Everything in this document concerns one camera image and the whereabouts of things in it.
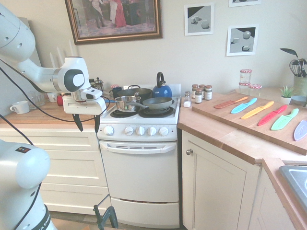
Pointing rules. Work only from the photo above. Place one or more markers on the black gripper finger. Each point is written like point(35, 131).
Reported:
point(78, 122)
point(97, 123)

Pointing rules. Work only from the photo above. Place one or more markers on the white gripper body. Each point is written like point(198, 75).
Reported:
point(82, 101)

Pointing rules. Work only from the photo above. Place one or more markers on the white oven door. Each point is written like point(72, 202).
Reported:
point(140, 170)

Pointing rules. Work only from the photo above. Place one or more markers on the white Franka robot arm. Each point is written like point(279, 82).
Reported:
point(28, 72)

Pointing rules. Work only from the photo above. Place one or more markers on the white oven temperature knob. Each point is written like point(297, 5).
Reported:
point(108, 130)

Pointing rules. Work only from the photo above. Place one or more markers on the white freestanding oven stove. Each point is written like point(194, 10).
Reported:
point(141, 134)

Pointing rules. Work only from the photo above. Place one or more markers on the white oven bottom drawer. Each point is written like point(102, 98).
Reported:
point(144, 210)

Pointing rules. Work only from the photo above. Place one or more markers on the glass french press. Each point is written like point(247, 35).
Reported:
point(98, 83)

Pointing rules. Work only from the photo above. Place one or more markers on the white burner knob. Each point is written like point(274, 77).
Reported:
point(128, 130)
point(151, 131)
point(140, 130)
point(163, 131)

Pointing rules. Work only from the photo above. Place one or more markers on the stainless steel saucepan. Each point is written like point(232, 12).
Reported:
point(124, 103)

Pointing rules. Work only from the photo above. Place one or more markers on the dark blue mug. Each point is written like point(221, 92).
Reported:
point(115, 91)

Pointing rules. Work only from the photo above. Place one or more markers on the clear drinking glass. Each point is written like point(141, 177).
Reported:
point(40, 98)

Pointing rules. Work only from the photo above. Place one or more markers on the cream drawer cabinet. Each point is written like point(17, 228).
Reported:
point(60, 167)

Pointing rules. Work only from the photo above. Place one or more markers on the dark wok pan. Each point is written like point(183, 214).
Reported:
point(135, 92)

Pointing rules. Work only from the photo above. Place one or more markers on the white coffee mug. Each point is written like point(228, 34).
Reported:
point(21, 106)

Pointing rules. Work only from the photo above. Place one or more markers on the grey frying pan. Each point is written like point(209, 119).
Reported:
point(158, 102)

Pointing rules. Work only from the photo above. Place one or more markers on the gold framed painting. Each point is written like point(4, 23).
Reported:
point(115, 19)

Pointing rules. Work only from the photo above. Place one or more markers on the black bar clamp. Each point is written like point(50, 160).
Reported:
point(105, 215)

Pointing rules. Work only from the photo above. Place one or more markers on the glass salt shaker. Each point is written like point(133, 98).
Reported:
point(187, 100)

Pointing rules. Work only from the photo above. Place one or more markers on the round metal cabinet knob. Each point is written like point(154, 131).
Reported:
point(189, 152)

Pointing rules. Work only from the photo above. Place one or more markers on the brown lid spice jar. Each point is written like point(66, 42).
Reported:
point(198, 95)
point(208, 93)
point(194, 89)
point(202, 88)

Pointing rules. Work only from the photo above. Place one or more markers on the red-orange sheathed knife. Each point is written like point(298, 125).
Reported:
point(226, 104)

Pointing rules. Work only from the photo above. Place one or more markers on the cream corner cabinet door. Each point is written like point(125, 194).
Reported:
point(216, 187)

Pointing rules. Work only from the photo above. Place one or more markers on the grey geometric art print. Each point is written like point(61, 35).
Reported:
point(199, 19)
point(244, 2)
point(242, 39)

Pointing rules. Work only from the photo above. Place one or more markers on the blue sheathed knife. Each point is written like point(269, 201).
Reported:
point(243, 106)

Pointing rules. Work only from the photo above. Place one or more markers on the large wooden cutting board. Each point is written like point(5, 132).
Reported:
point(251, 121)

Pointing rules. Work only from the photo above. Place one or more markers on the tall gingham lid glass jar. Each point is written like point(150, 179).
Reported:
point(245, 76)

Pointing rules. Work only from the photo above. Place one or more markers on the yellow sheathed knife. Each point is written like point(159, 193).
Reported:
point(256, 110)

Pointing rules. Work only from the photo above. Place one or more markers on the short gingham lid glass jar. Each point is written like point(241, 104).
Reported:
point(254, 89)

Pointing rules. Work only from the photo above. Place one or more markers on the red sheathed knife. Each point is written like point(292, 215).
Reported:
point(271, 116)

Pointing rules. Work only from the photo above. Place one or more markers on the green sheathed knife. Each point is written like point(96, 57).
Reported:
point(283, 121)

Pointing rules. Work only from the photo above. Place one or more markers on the small potted succulent plant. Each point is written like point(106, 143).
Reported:
point(286, 94)

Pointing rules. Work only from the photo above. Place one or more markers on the light blue bowl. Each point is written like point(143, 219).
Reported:
point(299, 100)

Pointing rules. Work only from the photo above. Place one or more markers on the purple sheathed knife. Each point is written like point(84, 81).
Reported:
point(301, 130)

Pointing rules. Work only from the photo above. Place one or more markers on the dark plant leaf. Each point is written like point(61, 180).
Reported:
point(290, 51)

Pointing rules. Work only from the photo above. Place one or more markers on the green utensil holder crock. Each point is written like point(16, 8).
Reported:
point(301, 85)

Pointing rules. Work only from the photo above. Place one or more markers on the stainless steel sink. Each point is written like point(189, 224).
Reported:
point(296, 182)

